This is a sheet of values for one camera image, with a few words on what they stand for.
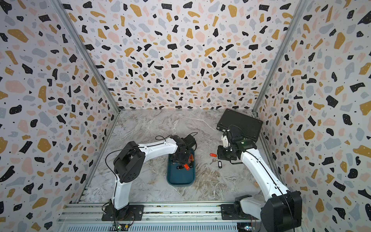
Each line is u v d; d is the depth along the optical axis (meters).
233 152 0.58
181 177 0.89
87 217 0.73
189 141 0.76
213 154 0.95
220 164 0.92
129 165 0.51
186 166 0.90
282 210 0.39
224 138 0.76
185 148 0.72
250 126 1.06
